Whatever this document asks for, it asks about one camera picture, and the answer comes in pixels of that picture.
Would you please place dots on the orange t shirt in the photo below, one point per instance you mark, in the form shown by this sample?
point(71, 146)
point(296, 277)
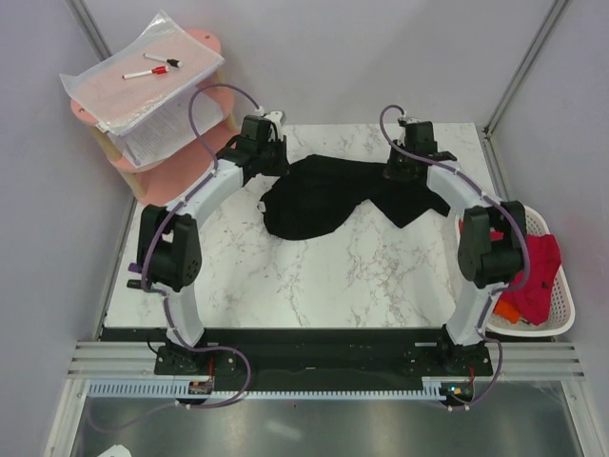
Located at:
point(507, 311)

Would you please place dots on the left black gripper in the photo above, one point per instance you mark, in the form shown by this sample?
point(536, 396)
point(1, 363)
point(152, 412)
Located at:
point(283, 167)

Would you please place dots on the aluminium frame rail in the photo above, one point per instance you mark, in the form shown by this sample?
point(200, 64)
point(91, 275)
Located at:
point(536, 361)

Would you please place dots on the pink three tier shelf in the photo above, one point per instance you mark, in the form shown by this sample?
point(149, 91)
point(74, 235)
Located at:
point(210, 113)

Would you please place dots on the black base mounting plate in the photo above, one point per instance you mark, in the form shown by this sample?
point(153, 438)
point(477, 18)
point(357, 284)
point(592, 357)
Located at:
point(229, 339)

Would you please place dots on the printed paper stack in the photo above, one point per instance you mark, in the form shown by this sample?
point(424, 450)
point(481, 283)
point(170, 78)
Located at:
point(162, 134)

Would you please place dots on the black cap whiteboard marker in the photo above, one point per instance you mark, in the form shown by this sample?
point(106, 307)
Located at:
point(175, 63)

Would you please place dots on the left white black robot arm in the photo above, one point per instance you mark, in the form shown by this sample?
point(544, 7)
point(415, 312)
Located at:
point(169, 254)

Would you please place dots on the plastic sleeve with pink paper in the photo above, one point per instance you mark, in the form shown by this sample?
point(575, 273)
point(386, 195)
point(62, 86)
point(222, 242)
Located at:
point(119, 105)

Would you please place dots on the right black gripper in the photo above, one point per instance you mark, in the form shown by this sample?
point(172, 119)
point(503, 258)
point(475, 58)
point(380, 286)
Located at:
point(390, 172)

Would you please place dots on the purple pen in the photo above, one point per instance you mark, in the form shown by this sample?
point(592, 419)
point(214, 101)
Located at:
point(131, 156)

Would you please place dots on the magenta t shirt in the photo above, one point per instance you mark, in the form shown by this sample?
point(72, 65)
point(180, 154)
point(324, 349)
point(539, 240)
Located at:
point(533, 300)

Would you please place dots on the black t shirt blue logo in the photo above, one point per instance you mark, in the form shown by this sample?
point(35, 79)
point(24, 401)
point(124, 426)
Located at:
point(320, 193)

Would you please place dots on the red cap whiteboard marker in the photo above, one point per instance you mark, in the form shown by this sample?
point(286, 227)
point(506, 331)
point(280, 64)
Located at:
point(161, 70)

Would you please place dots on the white slotted cable duct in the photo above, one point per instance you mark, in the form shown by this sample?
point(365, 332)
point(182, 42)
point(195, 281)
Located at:
point(189, 390)

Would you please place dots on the white paper scrap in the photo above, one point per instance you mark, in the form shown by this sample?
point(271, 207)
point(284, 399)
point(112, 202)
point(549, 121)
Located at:
point(116, 451)

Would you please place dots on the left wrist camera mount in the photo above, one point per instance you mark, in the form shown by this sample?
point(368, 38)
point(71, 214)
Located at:
point(277, 117)

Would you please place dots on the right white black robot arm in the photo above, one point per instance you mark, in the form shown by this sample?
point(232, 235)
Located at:
point(492, 247)

